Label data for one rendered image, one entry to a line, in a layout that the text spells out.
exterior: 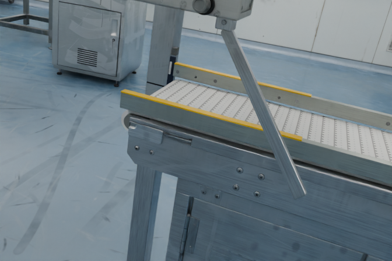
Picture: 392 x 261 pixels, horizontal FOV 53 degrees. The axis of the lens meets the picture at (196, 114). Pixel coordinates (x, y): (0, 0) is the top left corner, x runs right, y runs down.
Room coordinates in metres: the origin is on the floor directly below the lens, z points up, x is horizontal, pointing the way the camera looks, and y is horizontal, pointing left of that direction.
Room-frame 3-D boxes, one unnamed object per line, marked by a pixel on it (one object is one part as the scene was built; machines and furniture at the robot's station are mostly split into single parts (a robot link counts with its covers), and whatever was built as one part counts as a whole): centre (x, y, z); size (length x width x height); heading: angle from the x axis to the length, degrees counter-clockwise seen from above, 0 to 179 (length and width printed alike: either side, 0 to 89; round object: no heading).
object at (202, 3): (0.61, 0.02, 1.06); 0.03 x 0.03 x 0.04; 75
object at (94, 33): (3.38, 0.93, 0.38); 0.63 x 0.57 x 0.76; 83
